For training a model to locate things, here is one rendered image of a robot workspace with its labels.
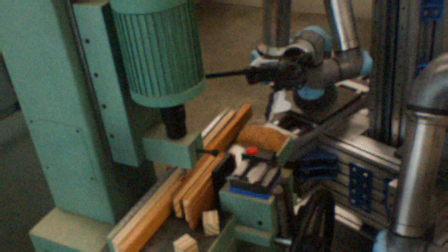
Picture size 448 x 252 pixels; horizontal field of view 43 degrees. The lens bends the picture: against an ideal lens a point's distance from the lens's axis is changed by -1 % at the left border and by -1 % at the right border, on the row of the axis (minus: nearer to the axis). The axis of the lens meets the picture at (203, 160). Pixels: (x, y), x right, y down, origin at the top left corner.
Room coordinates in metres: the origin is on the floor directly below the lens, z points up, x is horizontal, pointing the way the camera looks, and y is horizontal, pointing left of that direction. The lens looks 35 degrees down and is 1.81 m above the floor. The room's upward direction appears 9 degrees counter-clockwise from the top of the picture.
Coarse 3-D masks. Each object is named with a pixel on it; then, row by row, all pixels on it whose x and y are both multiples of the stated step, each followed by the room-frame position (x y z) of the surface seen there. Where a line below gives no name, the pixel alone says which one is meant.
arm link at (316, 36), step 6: (306, 30) 1.45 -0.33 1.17; (312, 30) 1.44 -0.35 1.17; (318, 30) 1.45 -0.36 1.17; (300, 36) 1.42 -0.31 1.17; (306, 36) 1.41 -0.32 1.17; (312, 36) 1.42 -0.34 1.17; (318, 36) 1.43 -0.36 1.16; (324, 36) 1.45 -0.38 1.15; (312, 42) 1.39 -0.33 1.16; (318, 42) 1.41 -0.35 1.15; (324, 42) 1.43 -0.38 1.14; (318, 48) 1.40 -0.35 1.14; (318, 54) 1.40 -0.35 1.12; (318, 60) 1.41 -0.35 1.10
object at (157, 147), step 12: (156, 132) 1.22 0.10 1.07; (192, 132) 1.20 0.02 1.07; (144, 144) 1.21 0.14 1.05; (156, 144) 1.19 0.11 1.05; (168, 144) 1.17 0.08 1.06; (180, 144) 1.15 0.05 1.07; (192, 144) 1.15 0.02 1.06; (156, 156) 1.19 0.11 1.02; (168, 156) 1.17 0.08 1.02; (180, 156) 1.15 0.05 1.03; (192, 156) 1.15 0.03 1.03
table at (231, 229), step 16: (288, 144) 1.34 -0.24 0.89; (240, 160) 1.28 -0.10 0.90; (160, 224) 1.07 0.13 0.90; (176, 224) 1.06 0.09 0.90; (224, 224) 1.03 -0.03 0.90; (240, 224) 1.06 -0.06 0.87; (160, 240) 1.01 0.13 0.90; (176, 240) 1.00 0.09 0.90; (208, 240) 0.98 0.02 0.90; (224, 240) 1.01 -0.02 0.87; (256, 240) 1.01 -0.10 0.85; (272, 240) 1.00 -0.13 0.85
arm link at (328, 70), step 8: (320, 64) 1.41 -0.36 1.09; (328, 64) 1.43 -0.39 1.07; (336, 64) 1.43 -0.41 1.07; (304, 72) 1.41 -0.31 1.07; (312, 72) 1.40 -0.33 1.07; (320, 72) 1.41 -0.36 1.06; (328, 72) 1.42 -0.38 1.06; (336, 72) 1.42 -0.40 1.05; (312, 80) 1.40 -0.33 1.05; (320, 80) 1.40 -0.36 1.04; (328, 80) 1.41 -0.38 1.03; (336, 80) 1.42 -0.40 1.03; (304, 88) 1.41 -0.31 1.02; (312, 88) 1.40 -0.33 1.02; (320, 88) 1.41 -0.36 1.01; (304, 96) 1.41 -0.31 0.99; (312, 96) 1.40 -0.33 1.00
